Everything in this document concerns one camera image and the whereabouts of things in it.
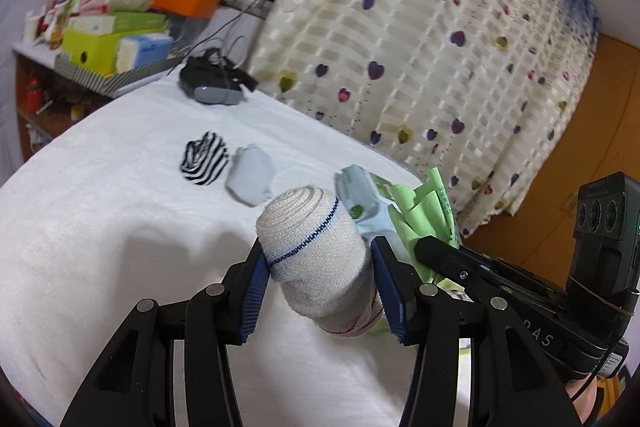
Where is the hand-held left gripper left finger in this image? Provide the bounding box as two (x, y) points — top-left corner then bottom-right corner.
(60, 248), (271, 427)

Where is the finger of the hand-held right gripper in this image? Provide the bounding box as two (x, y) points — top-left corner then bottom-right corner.
(415, 252), (521, 308)
(417, 234), (568, 295)

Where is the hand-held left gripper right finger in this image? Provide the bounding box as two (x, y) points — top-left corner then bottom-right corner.
(369, 235), (583, 427)

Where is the light green cloth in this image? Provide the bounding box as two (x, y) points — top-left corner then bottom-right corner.
(387, 167), (463, 285)

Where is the person's right forearm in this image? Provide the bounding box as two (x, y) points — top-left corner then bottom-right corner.
(570, 379), (616, 427)

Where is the pale blue wet wipes pack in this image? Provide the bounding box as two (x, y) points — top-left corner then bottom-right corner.
(334, 164), (416, 243)

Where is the wooden wardrobe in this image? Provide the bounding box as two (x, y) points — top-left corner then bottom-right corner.
(460, 34), (640, 288)

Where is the grey sock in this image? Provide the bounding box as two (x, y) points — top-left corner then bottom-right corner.
(225, 144), (276, 208)

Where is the black white striped sock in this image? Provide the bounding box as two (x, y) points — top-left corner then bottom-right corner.
(179, 132), (230, 186)

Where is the white bed blanket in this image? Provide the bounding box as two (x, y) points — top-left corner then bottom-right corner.
(0, 72), (481, 427)

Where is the black grey headset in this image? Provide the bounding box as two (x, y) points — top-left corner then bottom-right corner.
(179, 48), (258, 106)

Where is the heart print curtain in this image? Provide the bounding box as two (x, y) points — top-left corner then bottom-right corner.
(247, 0), (601, 240)

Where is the striped tray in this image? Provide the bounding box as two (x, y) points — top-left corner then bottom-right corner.
(54, 52), (186, 98)

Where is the wooden shelf unit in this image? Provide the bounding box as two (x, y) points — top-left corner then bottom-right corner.
(12, 52), (116, 168)

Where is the blue tissue pack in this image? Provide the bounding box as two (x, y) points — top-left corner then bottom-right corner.
(116, 34), (174, 74)

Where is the lime green box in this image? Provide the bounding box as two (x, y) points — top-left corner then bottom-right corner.
(61, 29), (173, 76)

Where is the red bottle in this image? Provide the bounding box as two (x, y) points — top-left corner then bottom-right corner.
(26, 77), (43, 115)

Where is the flat green white box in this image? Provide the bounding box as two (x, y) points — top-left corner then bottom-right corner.
(67, 12), (168, 36)

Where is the white cup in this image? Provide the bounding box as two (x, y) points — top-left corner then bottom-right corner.
(22, 12), (41, 42)

